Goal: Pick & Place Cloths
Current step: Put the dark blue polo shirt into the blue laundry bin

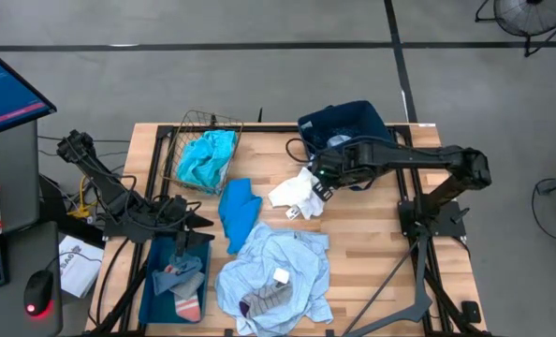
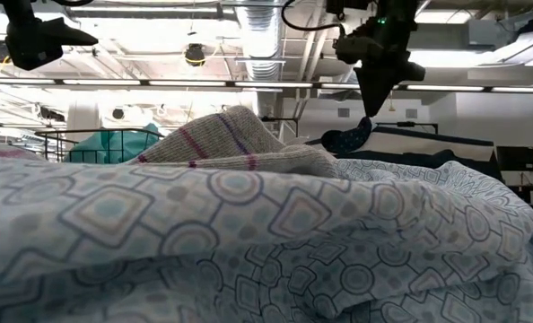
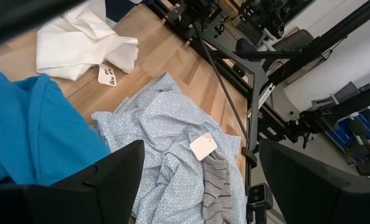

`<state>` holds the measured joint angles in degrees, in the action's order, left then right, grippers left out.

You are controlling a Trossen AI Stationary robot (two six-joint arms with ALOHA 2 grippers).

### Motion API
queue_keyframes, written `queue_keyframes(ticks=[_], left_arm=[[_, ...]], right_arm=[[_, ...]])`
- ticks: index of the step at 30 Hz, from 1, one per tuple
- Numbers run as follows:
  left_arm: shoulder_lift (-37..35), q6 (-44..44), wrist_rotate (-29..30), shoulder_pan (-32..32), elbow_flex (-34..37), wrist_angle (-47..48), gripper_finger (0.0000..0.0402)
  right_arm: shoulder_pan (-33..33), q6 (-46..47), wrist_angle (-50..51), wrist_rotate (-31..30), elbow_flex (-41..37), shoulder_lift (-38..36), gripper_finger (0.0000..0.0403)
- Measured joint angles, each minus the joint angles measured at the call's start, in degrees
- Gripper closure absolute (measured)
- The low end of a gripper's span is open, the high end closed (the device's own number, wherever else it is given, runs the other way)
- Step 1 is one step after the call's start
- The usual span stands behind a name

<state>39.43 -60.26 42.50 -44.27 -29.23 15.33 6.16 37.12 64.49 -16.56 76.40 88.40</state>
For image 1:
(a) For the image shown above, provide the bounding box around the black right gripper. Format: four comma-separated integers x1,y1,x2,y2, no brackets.
311,150,355,203

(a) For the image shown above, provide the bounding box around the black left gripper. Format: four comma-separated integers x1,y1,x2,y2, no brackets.
158,195,216,257

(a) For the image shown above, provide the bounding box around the white cloth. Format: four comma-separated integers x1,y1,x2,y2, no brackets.
267,167,326,222

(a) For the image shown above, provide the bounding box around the blue-grey sock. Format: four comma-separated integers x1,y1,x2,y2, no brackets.
152,254,205,297

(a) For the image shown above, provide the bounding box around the navy white-dotted cloth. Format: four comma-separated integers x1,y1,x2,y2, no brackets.
313,116,377,144

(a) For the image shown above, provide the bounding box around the teal cloth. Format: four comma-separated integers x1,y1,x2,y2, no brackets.
175,129,239,191

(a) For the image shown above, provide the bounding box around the pale blue patterned shirt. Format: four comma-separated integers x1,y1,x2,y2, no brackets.
214,221,334,337

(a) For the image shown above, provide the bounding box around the beige pink-striped sock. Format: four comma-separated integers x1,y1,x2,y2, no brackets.
168,272,208,324
238,280,295,320

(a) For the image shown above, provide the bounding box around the bright blue cloth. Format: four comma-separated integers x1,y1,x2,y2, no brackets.
218,177,264,256

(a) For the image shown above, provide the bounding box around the navy fabric bin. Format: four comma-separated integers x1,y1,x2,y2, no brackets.
298,99,394,192

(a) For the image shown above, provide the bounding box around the blue plastic bin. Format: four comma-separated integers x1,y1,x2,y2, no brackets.
138,235,212,327

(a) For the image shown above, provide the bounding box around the white printed paper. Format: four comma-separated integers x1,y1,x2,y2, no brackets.
58,234,106,300

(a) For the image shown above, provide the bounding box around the dark grey stand leg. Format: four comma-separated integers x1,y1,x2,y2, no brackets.
341,233,434,337

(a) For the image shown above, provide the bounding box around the black computer mouse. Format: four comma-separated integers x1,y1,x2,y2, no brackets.
22,269,56,318

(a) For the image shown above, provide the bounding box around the grey desk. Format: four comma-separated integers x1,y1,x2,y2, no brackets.
0,119,65,337

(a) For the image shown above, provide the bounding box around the small black box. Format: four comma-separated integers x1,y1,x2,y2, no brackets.
461,300,483,325

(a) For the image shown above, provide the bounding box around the computer monitor blue screen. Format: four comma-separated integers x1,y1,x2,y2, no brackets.
0,39,58,141

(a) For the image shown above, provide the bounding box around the round floor fan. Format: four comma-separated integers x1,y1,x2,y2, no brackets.
475,0,556,59

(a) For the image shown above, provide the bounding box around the black wire basket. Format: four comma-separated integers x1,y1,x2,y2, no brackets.
159,110,245,197

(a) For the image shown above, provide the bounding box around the yellow cable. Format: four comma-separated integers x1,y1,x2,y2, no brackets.
68,175,97,221

